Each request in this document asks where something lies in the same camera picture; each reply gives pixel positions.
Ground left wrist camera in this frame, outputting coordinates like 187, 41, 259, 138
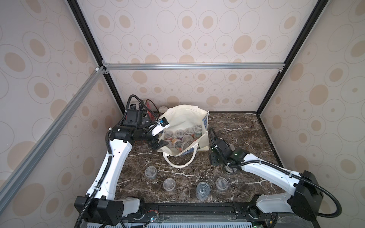
150, 117, 170, 136

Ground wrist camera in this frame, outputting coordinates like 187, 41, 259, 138
150, 117, 170, 136
212, 138, 232, 154

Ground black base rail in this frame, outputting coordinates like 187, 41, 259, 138
74, 201, 320, 228

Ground glass spice shaker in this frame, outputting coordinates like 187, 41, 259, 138
158, 106, 168, 114

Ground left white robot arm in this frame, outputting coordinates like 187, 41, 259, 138
74, 123, 167, 228

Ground seed jar in bag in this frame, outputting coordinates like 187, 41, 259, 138
175, 129, 186, 140
194, 124, 202, 138
182, 135, 194, 144

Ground left diagonal aluminium bar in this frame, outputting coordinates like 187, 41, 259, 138
1, 66, 106, 213

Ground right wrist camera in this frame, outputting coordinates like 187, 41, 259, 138
212, 138, 232, 154

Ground clear lid seed jar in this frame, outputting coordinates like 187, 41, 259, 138
163, 130, 174, 141

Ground horizontal aluminium frame bar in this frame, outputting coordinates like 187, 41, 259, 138
105, 62, 285, 71

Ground cream canvas tote bag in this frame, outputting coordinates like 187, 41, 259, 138
158, 104, 209, 169

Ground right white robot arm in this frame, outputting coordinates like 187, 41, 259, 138
210, 145, 342, 221

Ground red chrome toaster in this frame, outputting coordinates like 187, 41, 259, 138
126, 99, 159, 126

